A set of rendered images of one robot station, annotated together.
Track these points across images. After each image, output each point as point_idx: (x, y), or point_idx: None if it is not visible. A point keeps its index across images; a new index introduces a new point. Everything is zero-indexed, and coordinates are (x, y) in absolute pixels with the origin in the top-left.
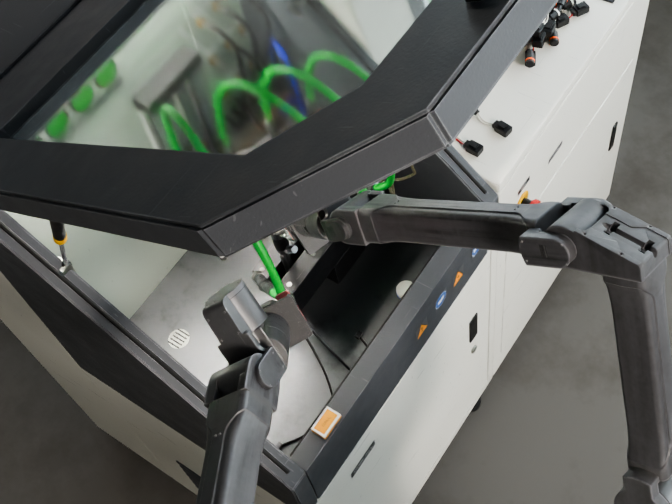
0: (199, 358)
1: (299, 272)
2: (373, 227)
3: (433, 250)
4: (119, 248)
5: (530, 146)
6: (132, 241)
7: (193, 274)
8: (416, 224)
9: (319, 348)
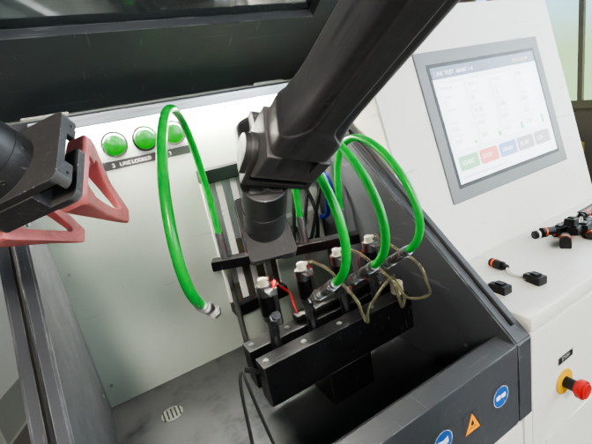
0: (173, 436)
1: (281, 353)
2: (277, 112)
3: None
4: (156, 304)
5: (571, 299)
6: (172, 306)
7: (221, 368)
8: (322, 43)
9: None
